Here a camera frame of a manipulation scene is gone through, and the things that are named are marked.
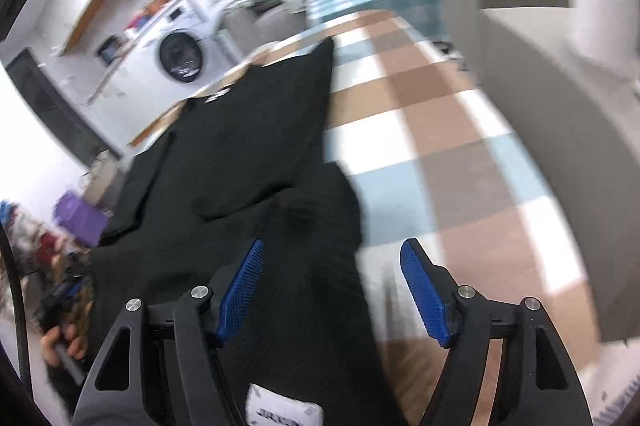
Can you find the black knit garment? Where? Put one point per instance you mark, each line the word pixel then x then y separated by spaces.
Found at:
pixel 260 131

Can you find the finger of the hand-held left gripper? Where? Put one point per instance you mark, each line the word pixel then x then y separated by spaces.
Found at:
pixel 71 291

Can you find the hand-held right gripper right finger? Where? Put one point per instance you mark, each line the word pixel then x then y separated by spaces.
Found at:
pixel 425 291

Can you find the checked brown blue tablecloth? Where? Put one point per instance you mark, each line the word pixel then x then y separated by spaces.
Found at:
pixel 425 131

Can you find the dark tall oven unit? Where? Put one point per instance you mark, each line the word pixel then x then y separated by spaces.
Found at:
pixel 55 106

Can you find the black countertop appliance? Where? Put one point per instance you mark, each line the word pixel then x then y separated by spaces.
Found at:
pixel 111 50

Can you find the person's left hand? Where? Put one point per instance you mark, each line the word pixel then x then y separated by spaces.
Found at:
pixel 67 346

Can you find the purple bag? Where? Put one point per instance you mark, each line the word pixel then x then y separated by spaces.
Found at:
pixel 80 218

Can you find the grey cabinet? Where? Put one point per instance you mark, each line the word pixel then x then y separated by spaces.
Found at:
pixel 550 106

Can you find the white washing machine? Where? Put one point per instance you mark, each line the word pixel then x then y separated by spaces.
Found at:
pixel 180 53

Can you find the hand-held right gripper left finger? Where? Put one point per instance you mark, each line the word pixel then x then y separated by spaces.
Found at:
pixel 242 291

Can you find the rack of thread spools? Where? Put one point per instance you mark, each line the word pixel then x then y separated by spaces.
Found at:
pixel 35 241

